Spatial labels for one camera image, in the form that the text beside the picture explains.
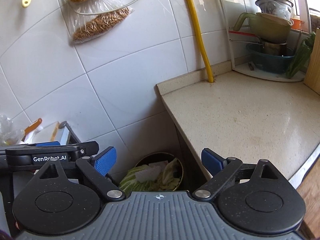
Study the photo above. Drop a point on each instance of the napa cabbage leaves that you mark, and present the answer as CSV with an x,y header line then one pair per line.
x,y
152,179

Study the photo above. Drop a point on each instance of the green pepper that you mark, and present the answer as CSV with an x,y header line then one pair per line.
x,y
301,56

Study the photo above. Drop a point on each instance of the orange bowl on rack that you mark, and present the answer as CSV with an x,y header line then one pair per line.
x,y
297,23

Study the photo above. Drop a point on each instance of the wooden knife block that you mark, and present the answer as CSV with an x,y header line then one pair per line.
x,y
312,77

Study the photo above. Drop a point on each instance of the steel pot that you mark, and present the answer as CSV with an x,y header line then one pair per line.
x,y
278,49

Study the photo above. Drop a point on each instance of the red handled utensil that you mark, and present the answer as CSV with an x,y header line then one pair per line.
x,y
242,33

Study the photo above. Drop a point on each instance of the wooden cutting board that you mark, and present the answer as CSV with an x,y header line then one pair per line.
x,y
309,191

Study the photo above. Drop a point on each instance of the olive green colander bowl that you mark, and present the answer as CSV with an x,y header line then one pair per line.
x,y
266,26

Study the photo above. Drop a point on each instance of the white dish rack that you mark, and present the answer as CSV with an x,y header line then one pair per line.
x,y
240,58

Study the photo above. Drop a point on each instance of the steel bowl with bag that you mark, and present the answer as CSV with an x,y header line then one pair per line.
x,y
279,8

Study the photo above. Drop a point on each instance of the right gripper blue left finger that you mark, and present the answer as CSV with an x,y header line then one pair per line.
x,y
105,160

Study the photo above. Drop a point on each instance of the teal plastic basin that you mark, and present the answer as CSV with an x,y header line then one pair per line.
x,y
270,63

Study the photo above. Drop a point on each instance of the white foam fruit net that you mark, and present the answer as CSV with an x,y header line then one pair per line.
x,y
148,173

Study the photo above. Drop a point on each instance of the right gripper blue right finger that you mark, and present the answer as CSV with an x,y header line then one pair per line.
x,y
213,162

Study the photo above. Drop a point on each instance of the orange handled tool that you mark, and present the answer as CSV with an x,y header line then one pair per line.
x,y
32,127

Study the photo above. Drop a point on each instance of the bag of grain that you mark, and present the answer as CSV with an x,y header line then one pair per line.
x,y
92,18

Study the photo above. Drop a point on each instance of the black trash bin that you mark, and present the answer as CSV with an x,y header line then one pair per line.
x,y
160,172

